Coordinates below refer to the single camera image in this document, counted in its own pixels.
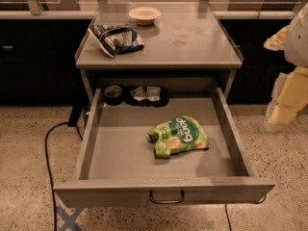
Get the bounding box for grey open top drawer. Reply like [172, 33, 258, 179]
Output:
[54, 96, 275, 208]

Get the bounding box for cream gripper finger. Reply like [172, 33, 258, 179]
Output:
[264, 26, 289, 51]
[266, 66, 308, 128]

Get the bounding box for dark background counter cabinets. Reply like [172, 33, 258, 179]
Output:
[0, 18, 90, 105]

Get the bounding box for green rice chip bag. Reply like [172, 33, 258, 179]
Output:
[147, 115, 209, 159]

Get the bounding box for black tray with cards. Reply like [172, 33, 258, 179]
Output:
[123, 86, 169, 108]

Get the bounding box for black drawer handle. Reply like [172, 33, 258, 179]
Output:
[149, 191, 185, 204]

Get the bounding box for blue tape cross marker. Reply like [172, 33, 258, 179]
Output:
[55, 206, 84, 231]

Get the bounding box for blue white snack bag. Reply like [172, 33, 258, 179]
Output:
[88, 24, 144, 58]

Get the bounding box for beige paper bowl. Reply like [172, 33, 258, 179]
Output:
[129, 7, 161, 26]

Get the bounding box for black tape roll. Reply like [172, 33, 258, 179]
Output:
[103, 85, 123, 106]

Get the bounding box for grey cabinet with counter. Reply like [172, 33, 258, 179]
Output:
[76, 3, 243, 105]

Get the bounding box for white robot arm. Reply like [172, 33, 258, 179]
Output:
[264, 4, 308, 131]

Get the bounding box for black power cable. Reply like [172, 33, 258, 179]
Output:
[43, 121, 84, 231]

